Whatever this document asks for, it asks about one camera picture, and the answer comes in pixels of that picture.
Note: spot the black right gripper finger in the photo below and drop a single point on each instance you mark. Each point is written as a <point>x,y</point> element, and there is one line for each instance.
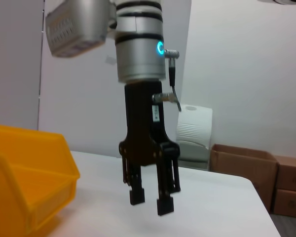
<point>165,206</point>

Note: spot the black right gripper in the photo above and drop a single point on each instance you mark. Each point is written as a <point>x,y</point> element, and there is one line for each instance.
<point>140,123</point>

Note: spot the white ribbed air purifier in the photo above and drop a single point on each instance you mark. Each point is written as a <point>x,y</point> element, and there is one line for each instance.
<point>193,133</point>

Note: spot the open brown cardboard box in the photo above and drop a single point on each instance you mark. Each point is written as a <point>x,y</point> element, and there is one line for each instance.
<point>244,168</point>

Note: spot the yellow plastic bin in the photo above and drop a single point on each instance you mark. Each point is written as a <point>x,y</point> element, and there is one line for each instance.
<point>27,177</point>

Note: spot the closed brown cardboard box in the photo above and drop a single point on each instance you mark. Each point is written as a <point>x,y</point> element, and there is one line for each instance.
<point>292,175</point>
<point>289,203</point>

